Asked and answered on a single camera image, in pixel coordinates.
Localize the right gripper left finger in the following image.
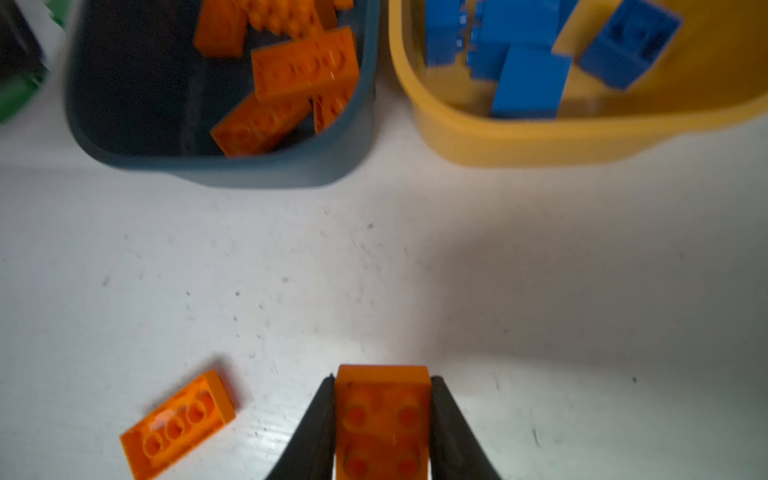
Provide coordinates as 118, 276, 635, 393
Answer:
265, 375, 336, 480

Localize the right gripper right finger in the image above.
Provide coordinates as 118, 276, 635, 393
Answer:
429, 376, 501, 480

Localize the orange lego brick lone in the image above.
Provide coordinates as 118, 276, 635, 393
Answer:
334, 365, 432, 480

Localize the orange lego brick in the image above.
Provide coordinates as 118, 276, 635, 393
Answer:
210, 94, 312, 158
120, 370, 235, 479
251, 27, 360, 103

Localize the blue lego brick mid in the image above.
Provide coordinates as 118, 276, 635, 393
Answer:
491, 46, 572, 119

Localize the dark teal plastic bin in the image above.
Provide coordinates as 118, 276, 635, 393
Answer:
65, 1, 381, 189

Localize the white plastic bin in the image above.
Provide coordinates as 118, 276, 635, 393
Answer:
1, 0, 74, 124

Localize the yellow plastic bin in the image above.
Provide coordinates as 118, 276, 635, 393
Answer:
388, 1, 767, 167

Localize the small blue lego brick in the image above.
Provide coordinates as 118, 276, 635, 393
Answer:
577, 0, 682, 90

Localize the orange lego brick tilted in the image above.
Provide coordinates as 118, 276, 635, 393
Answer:
120, 370, 235, 479

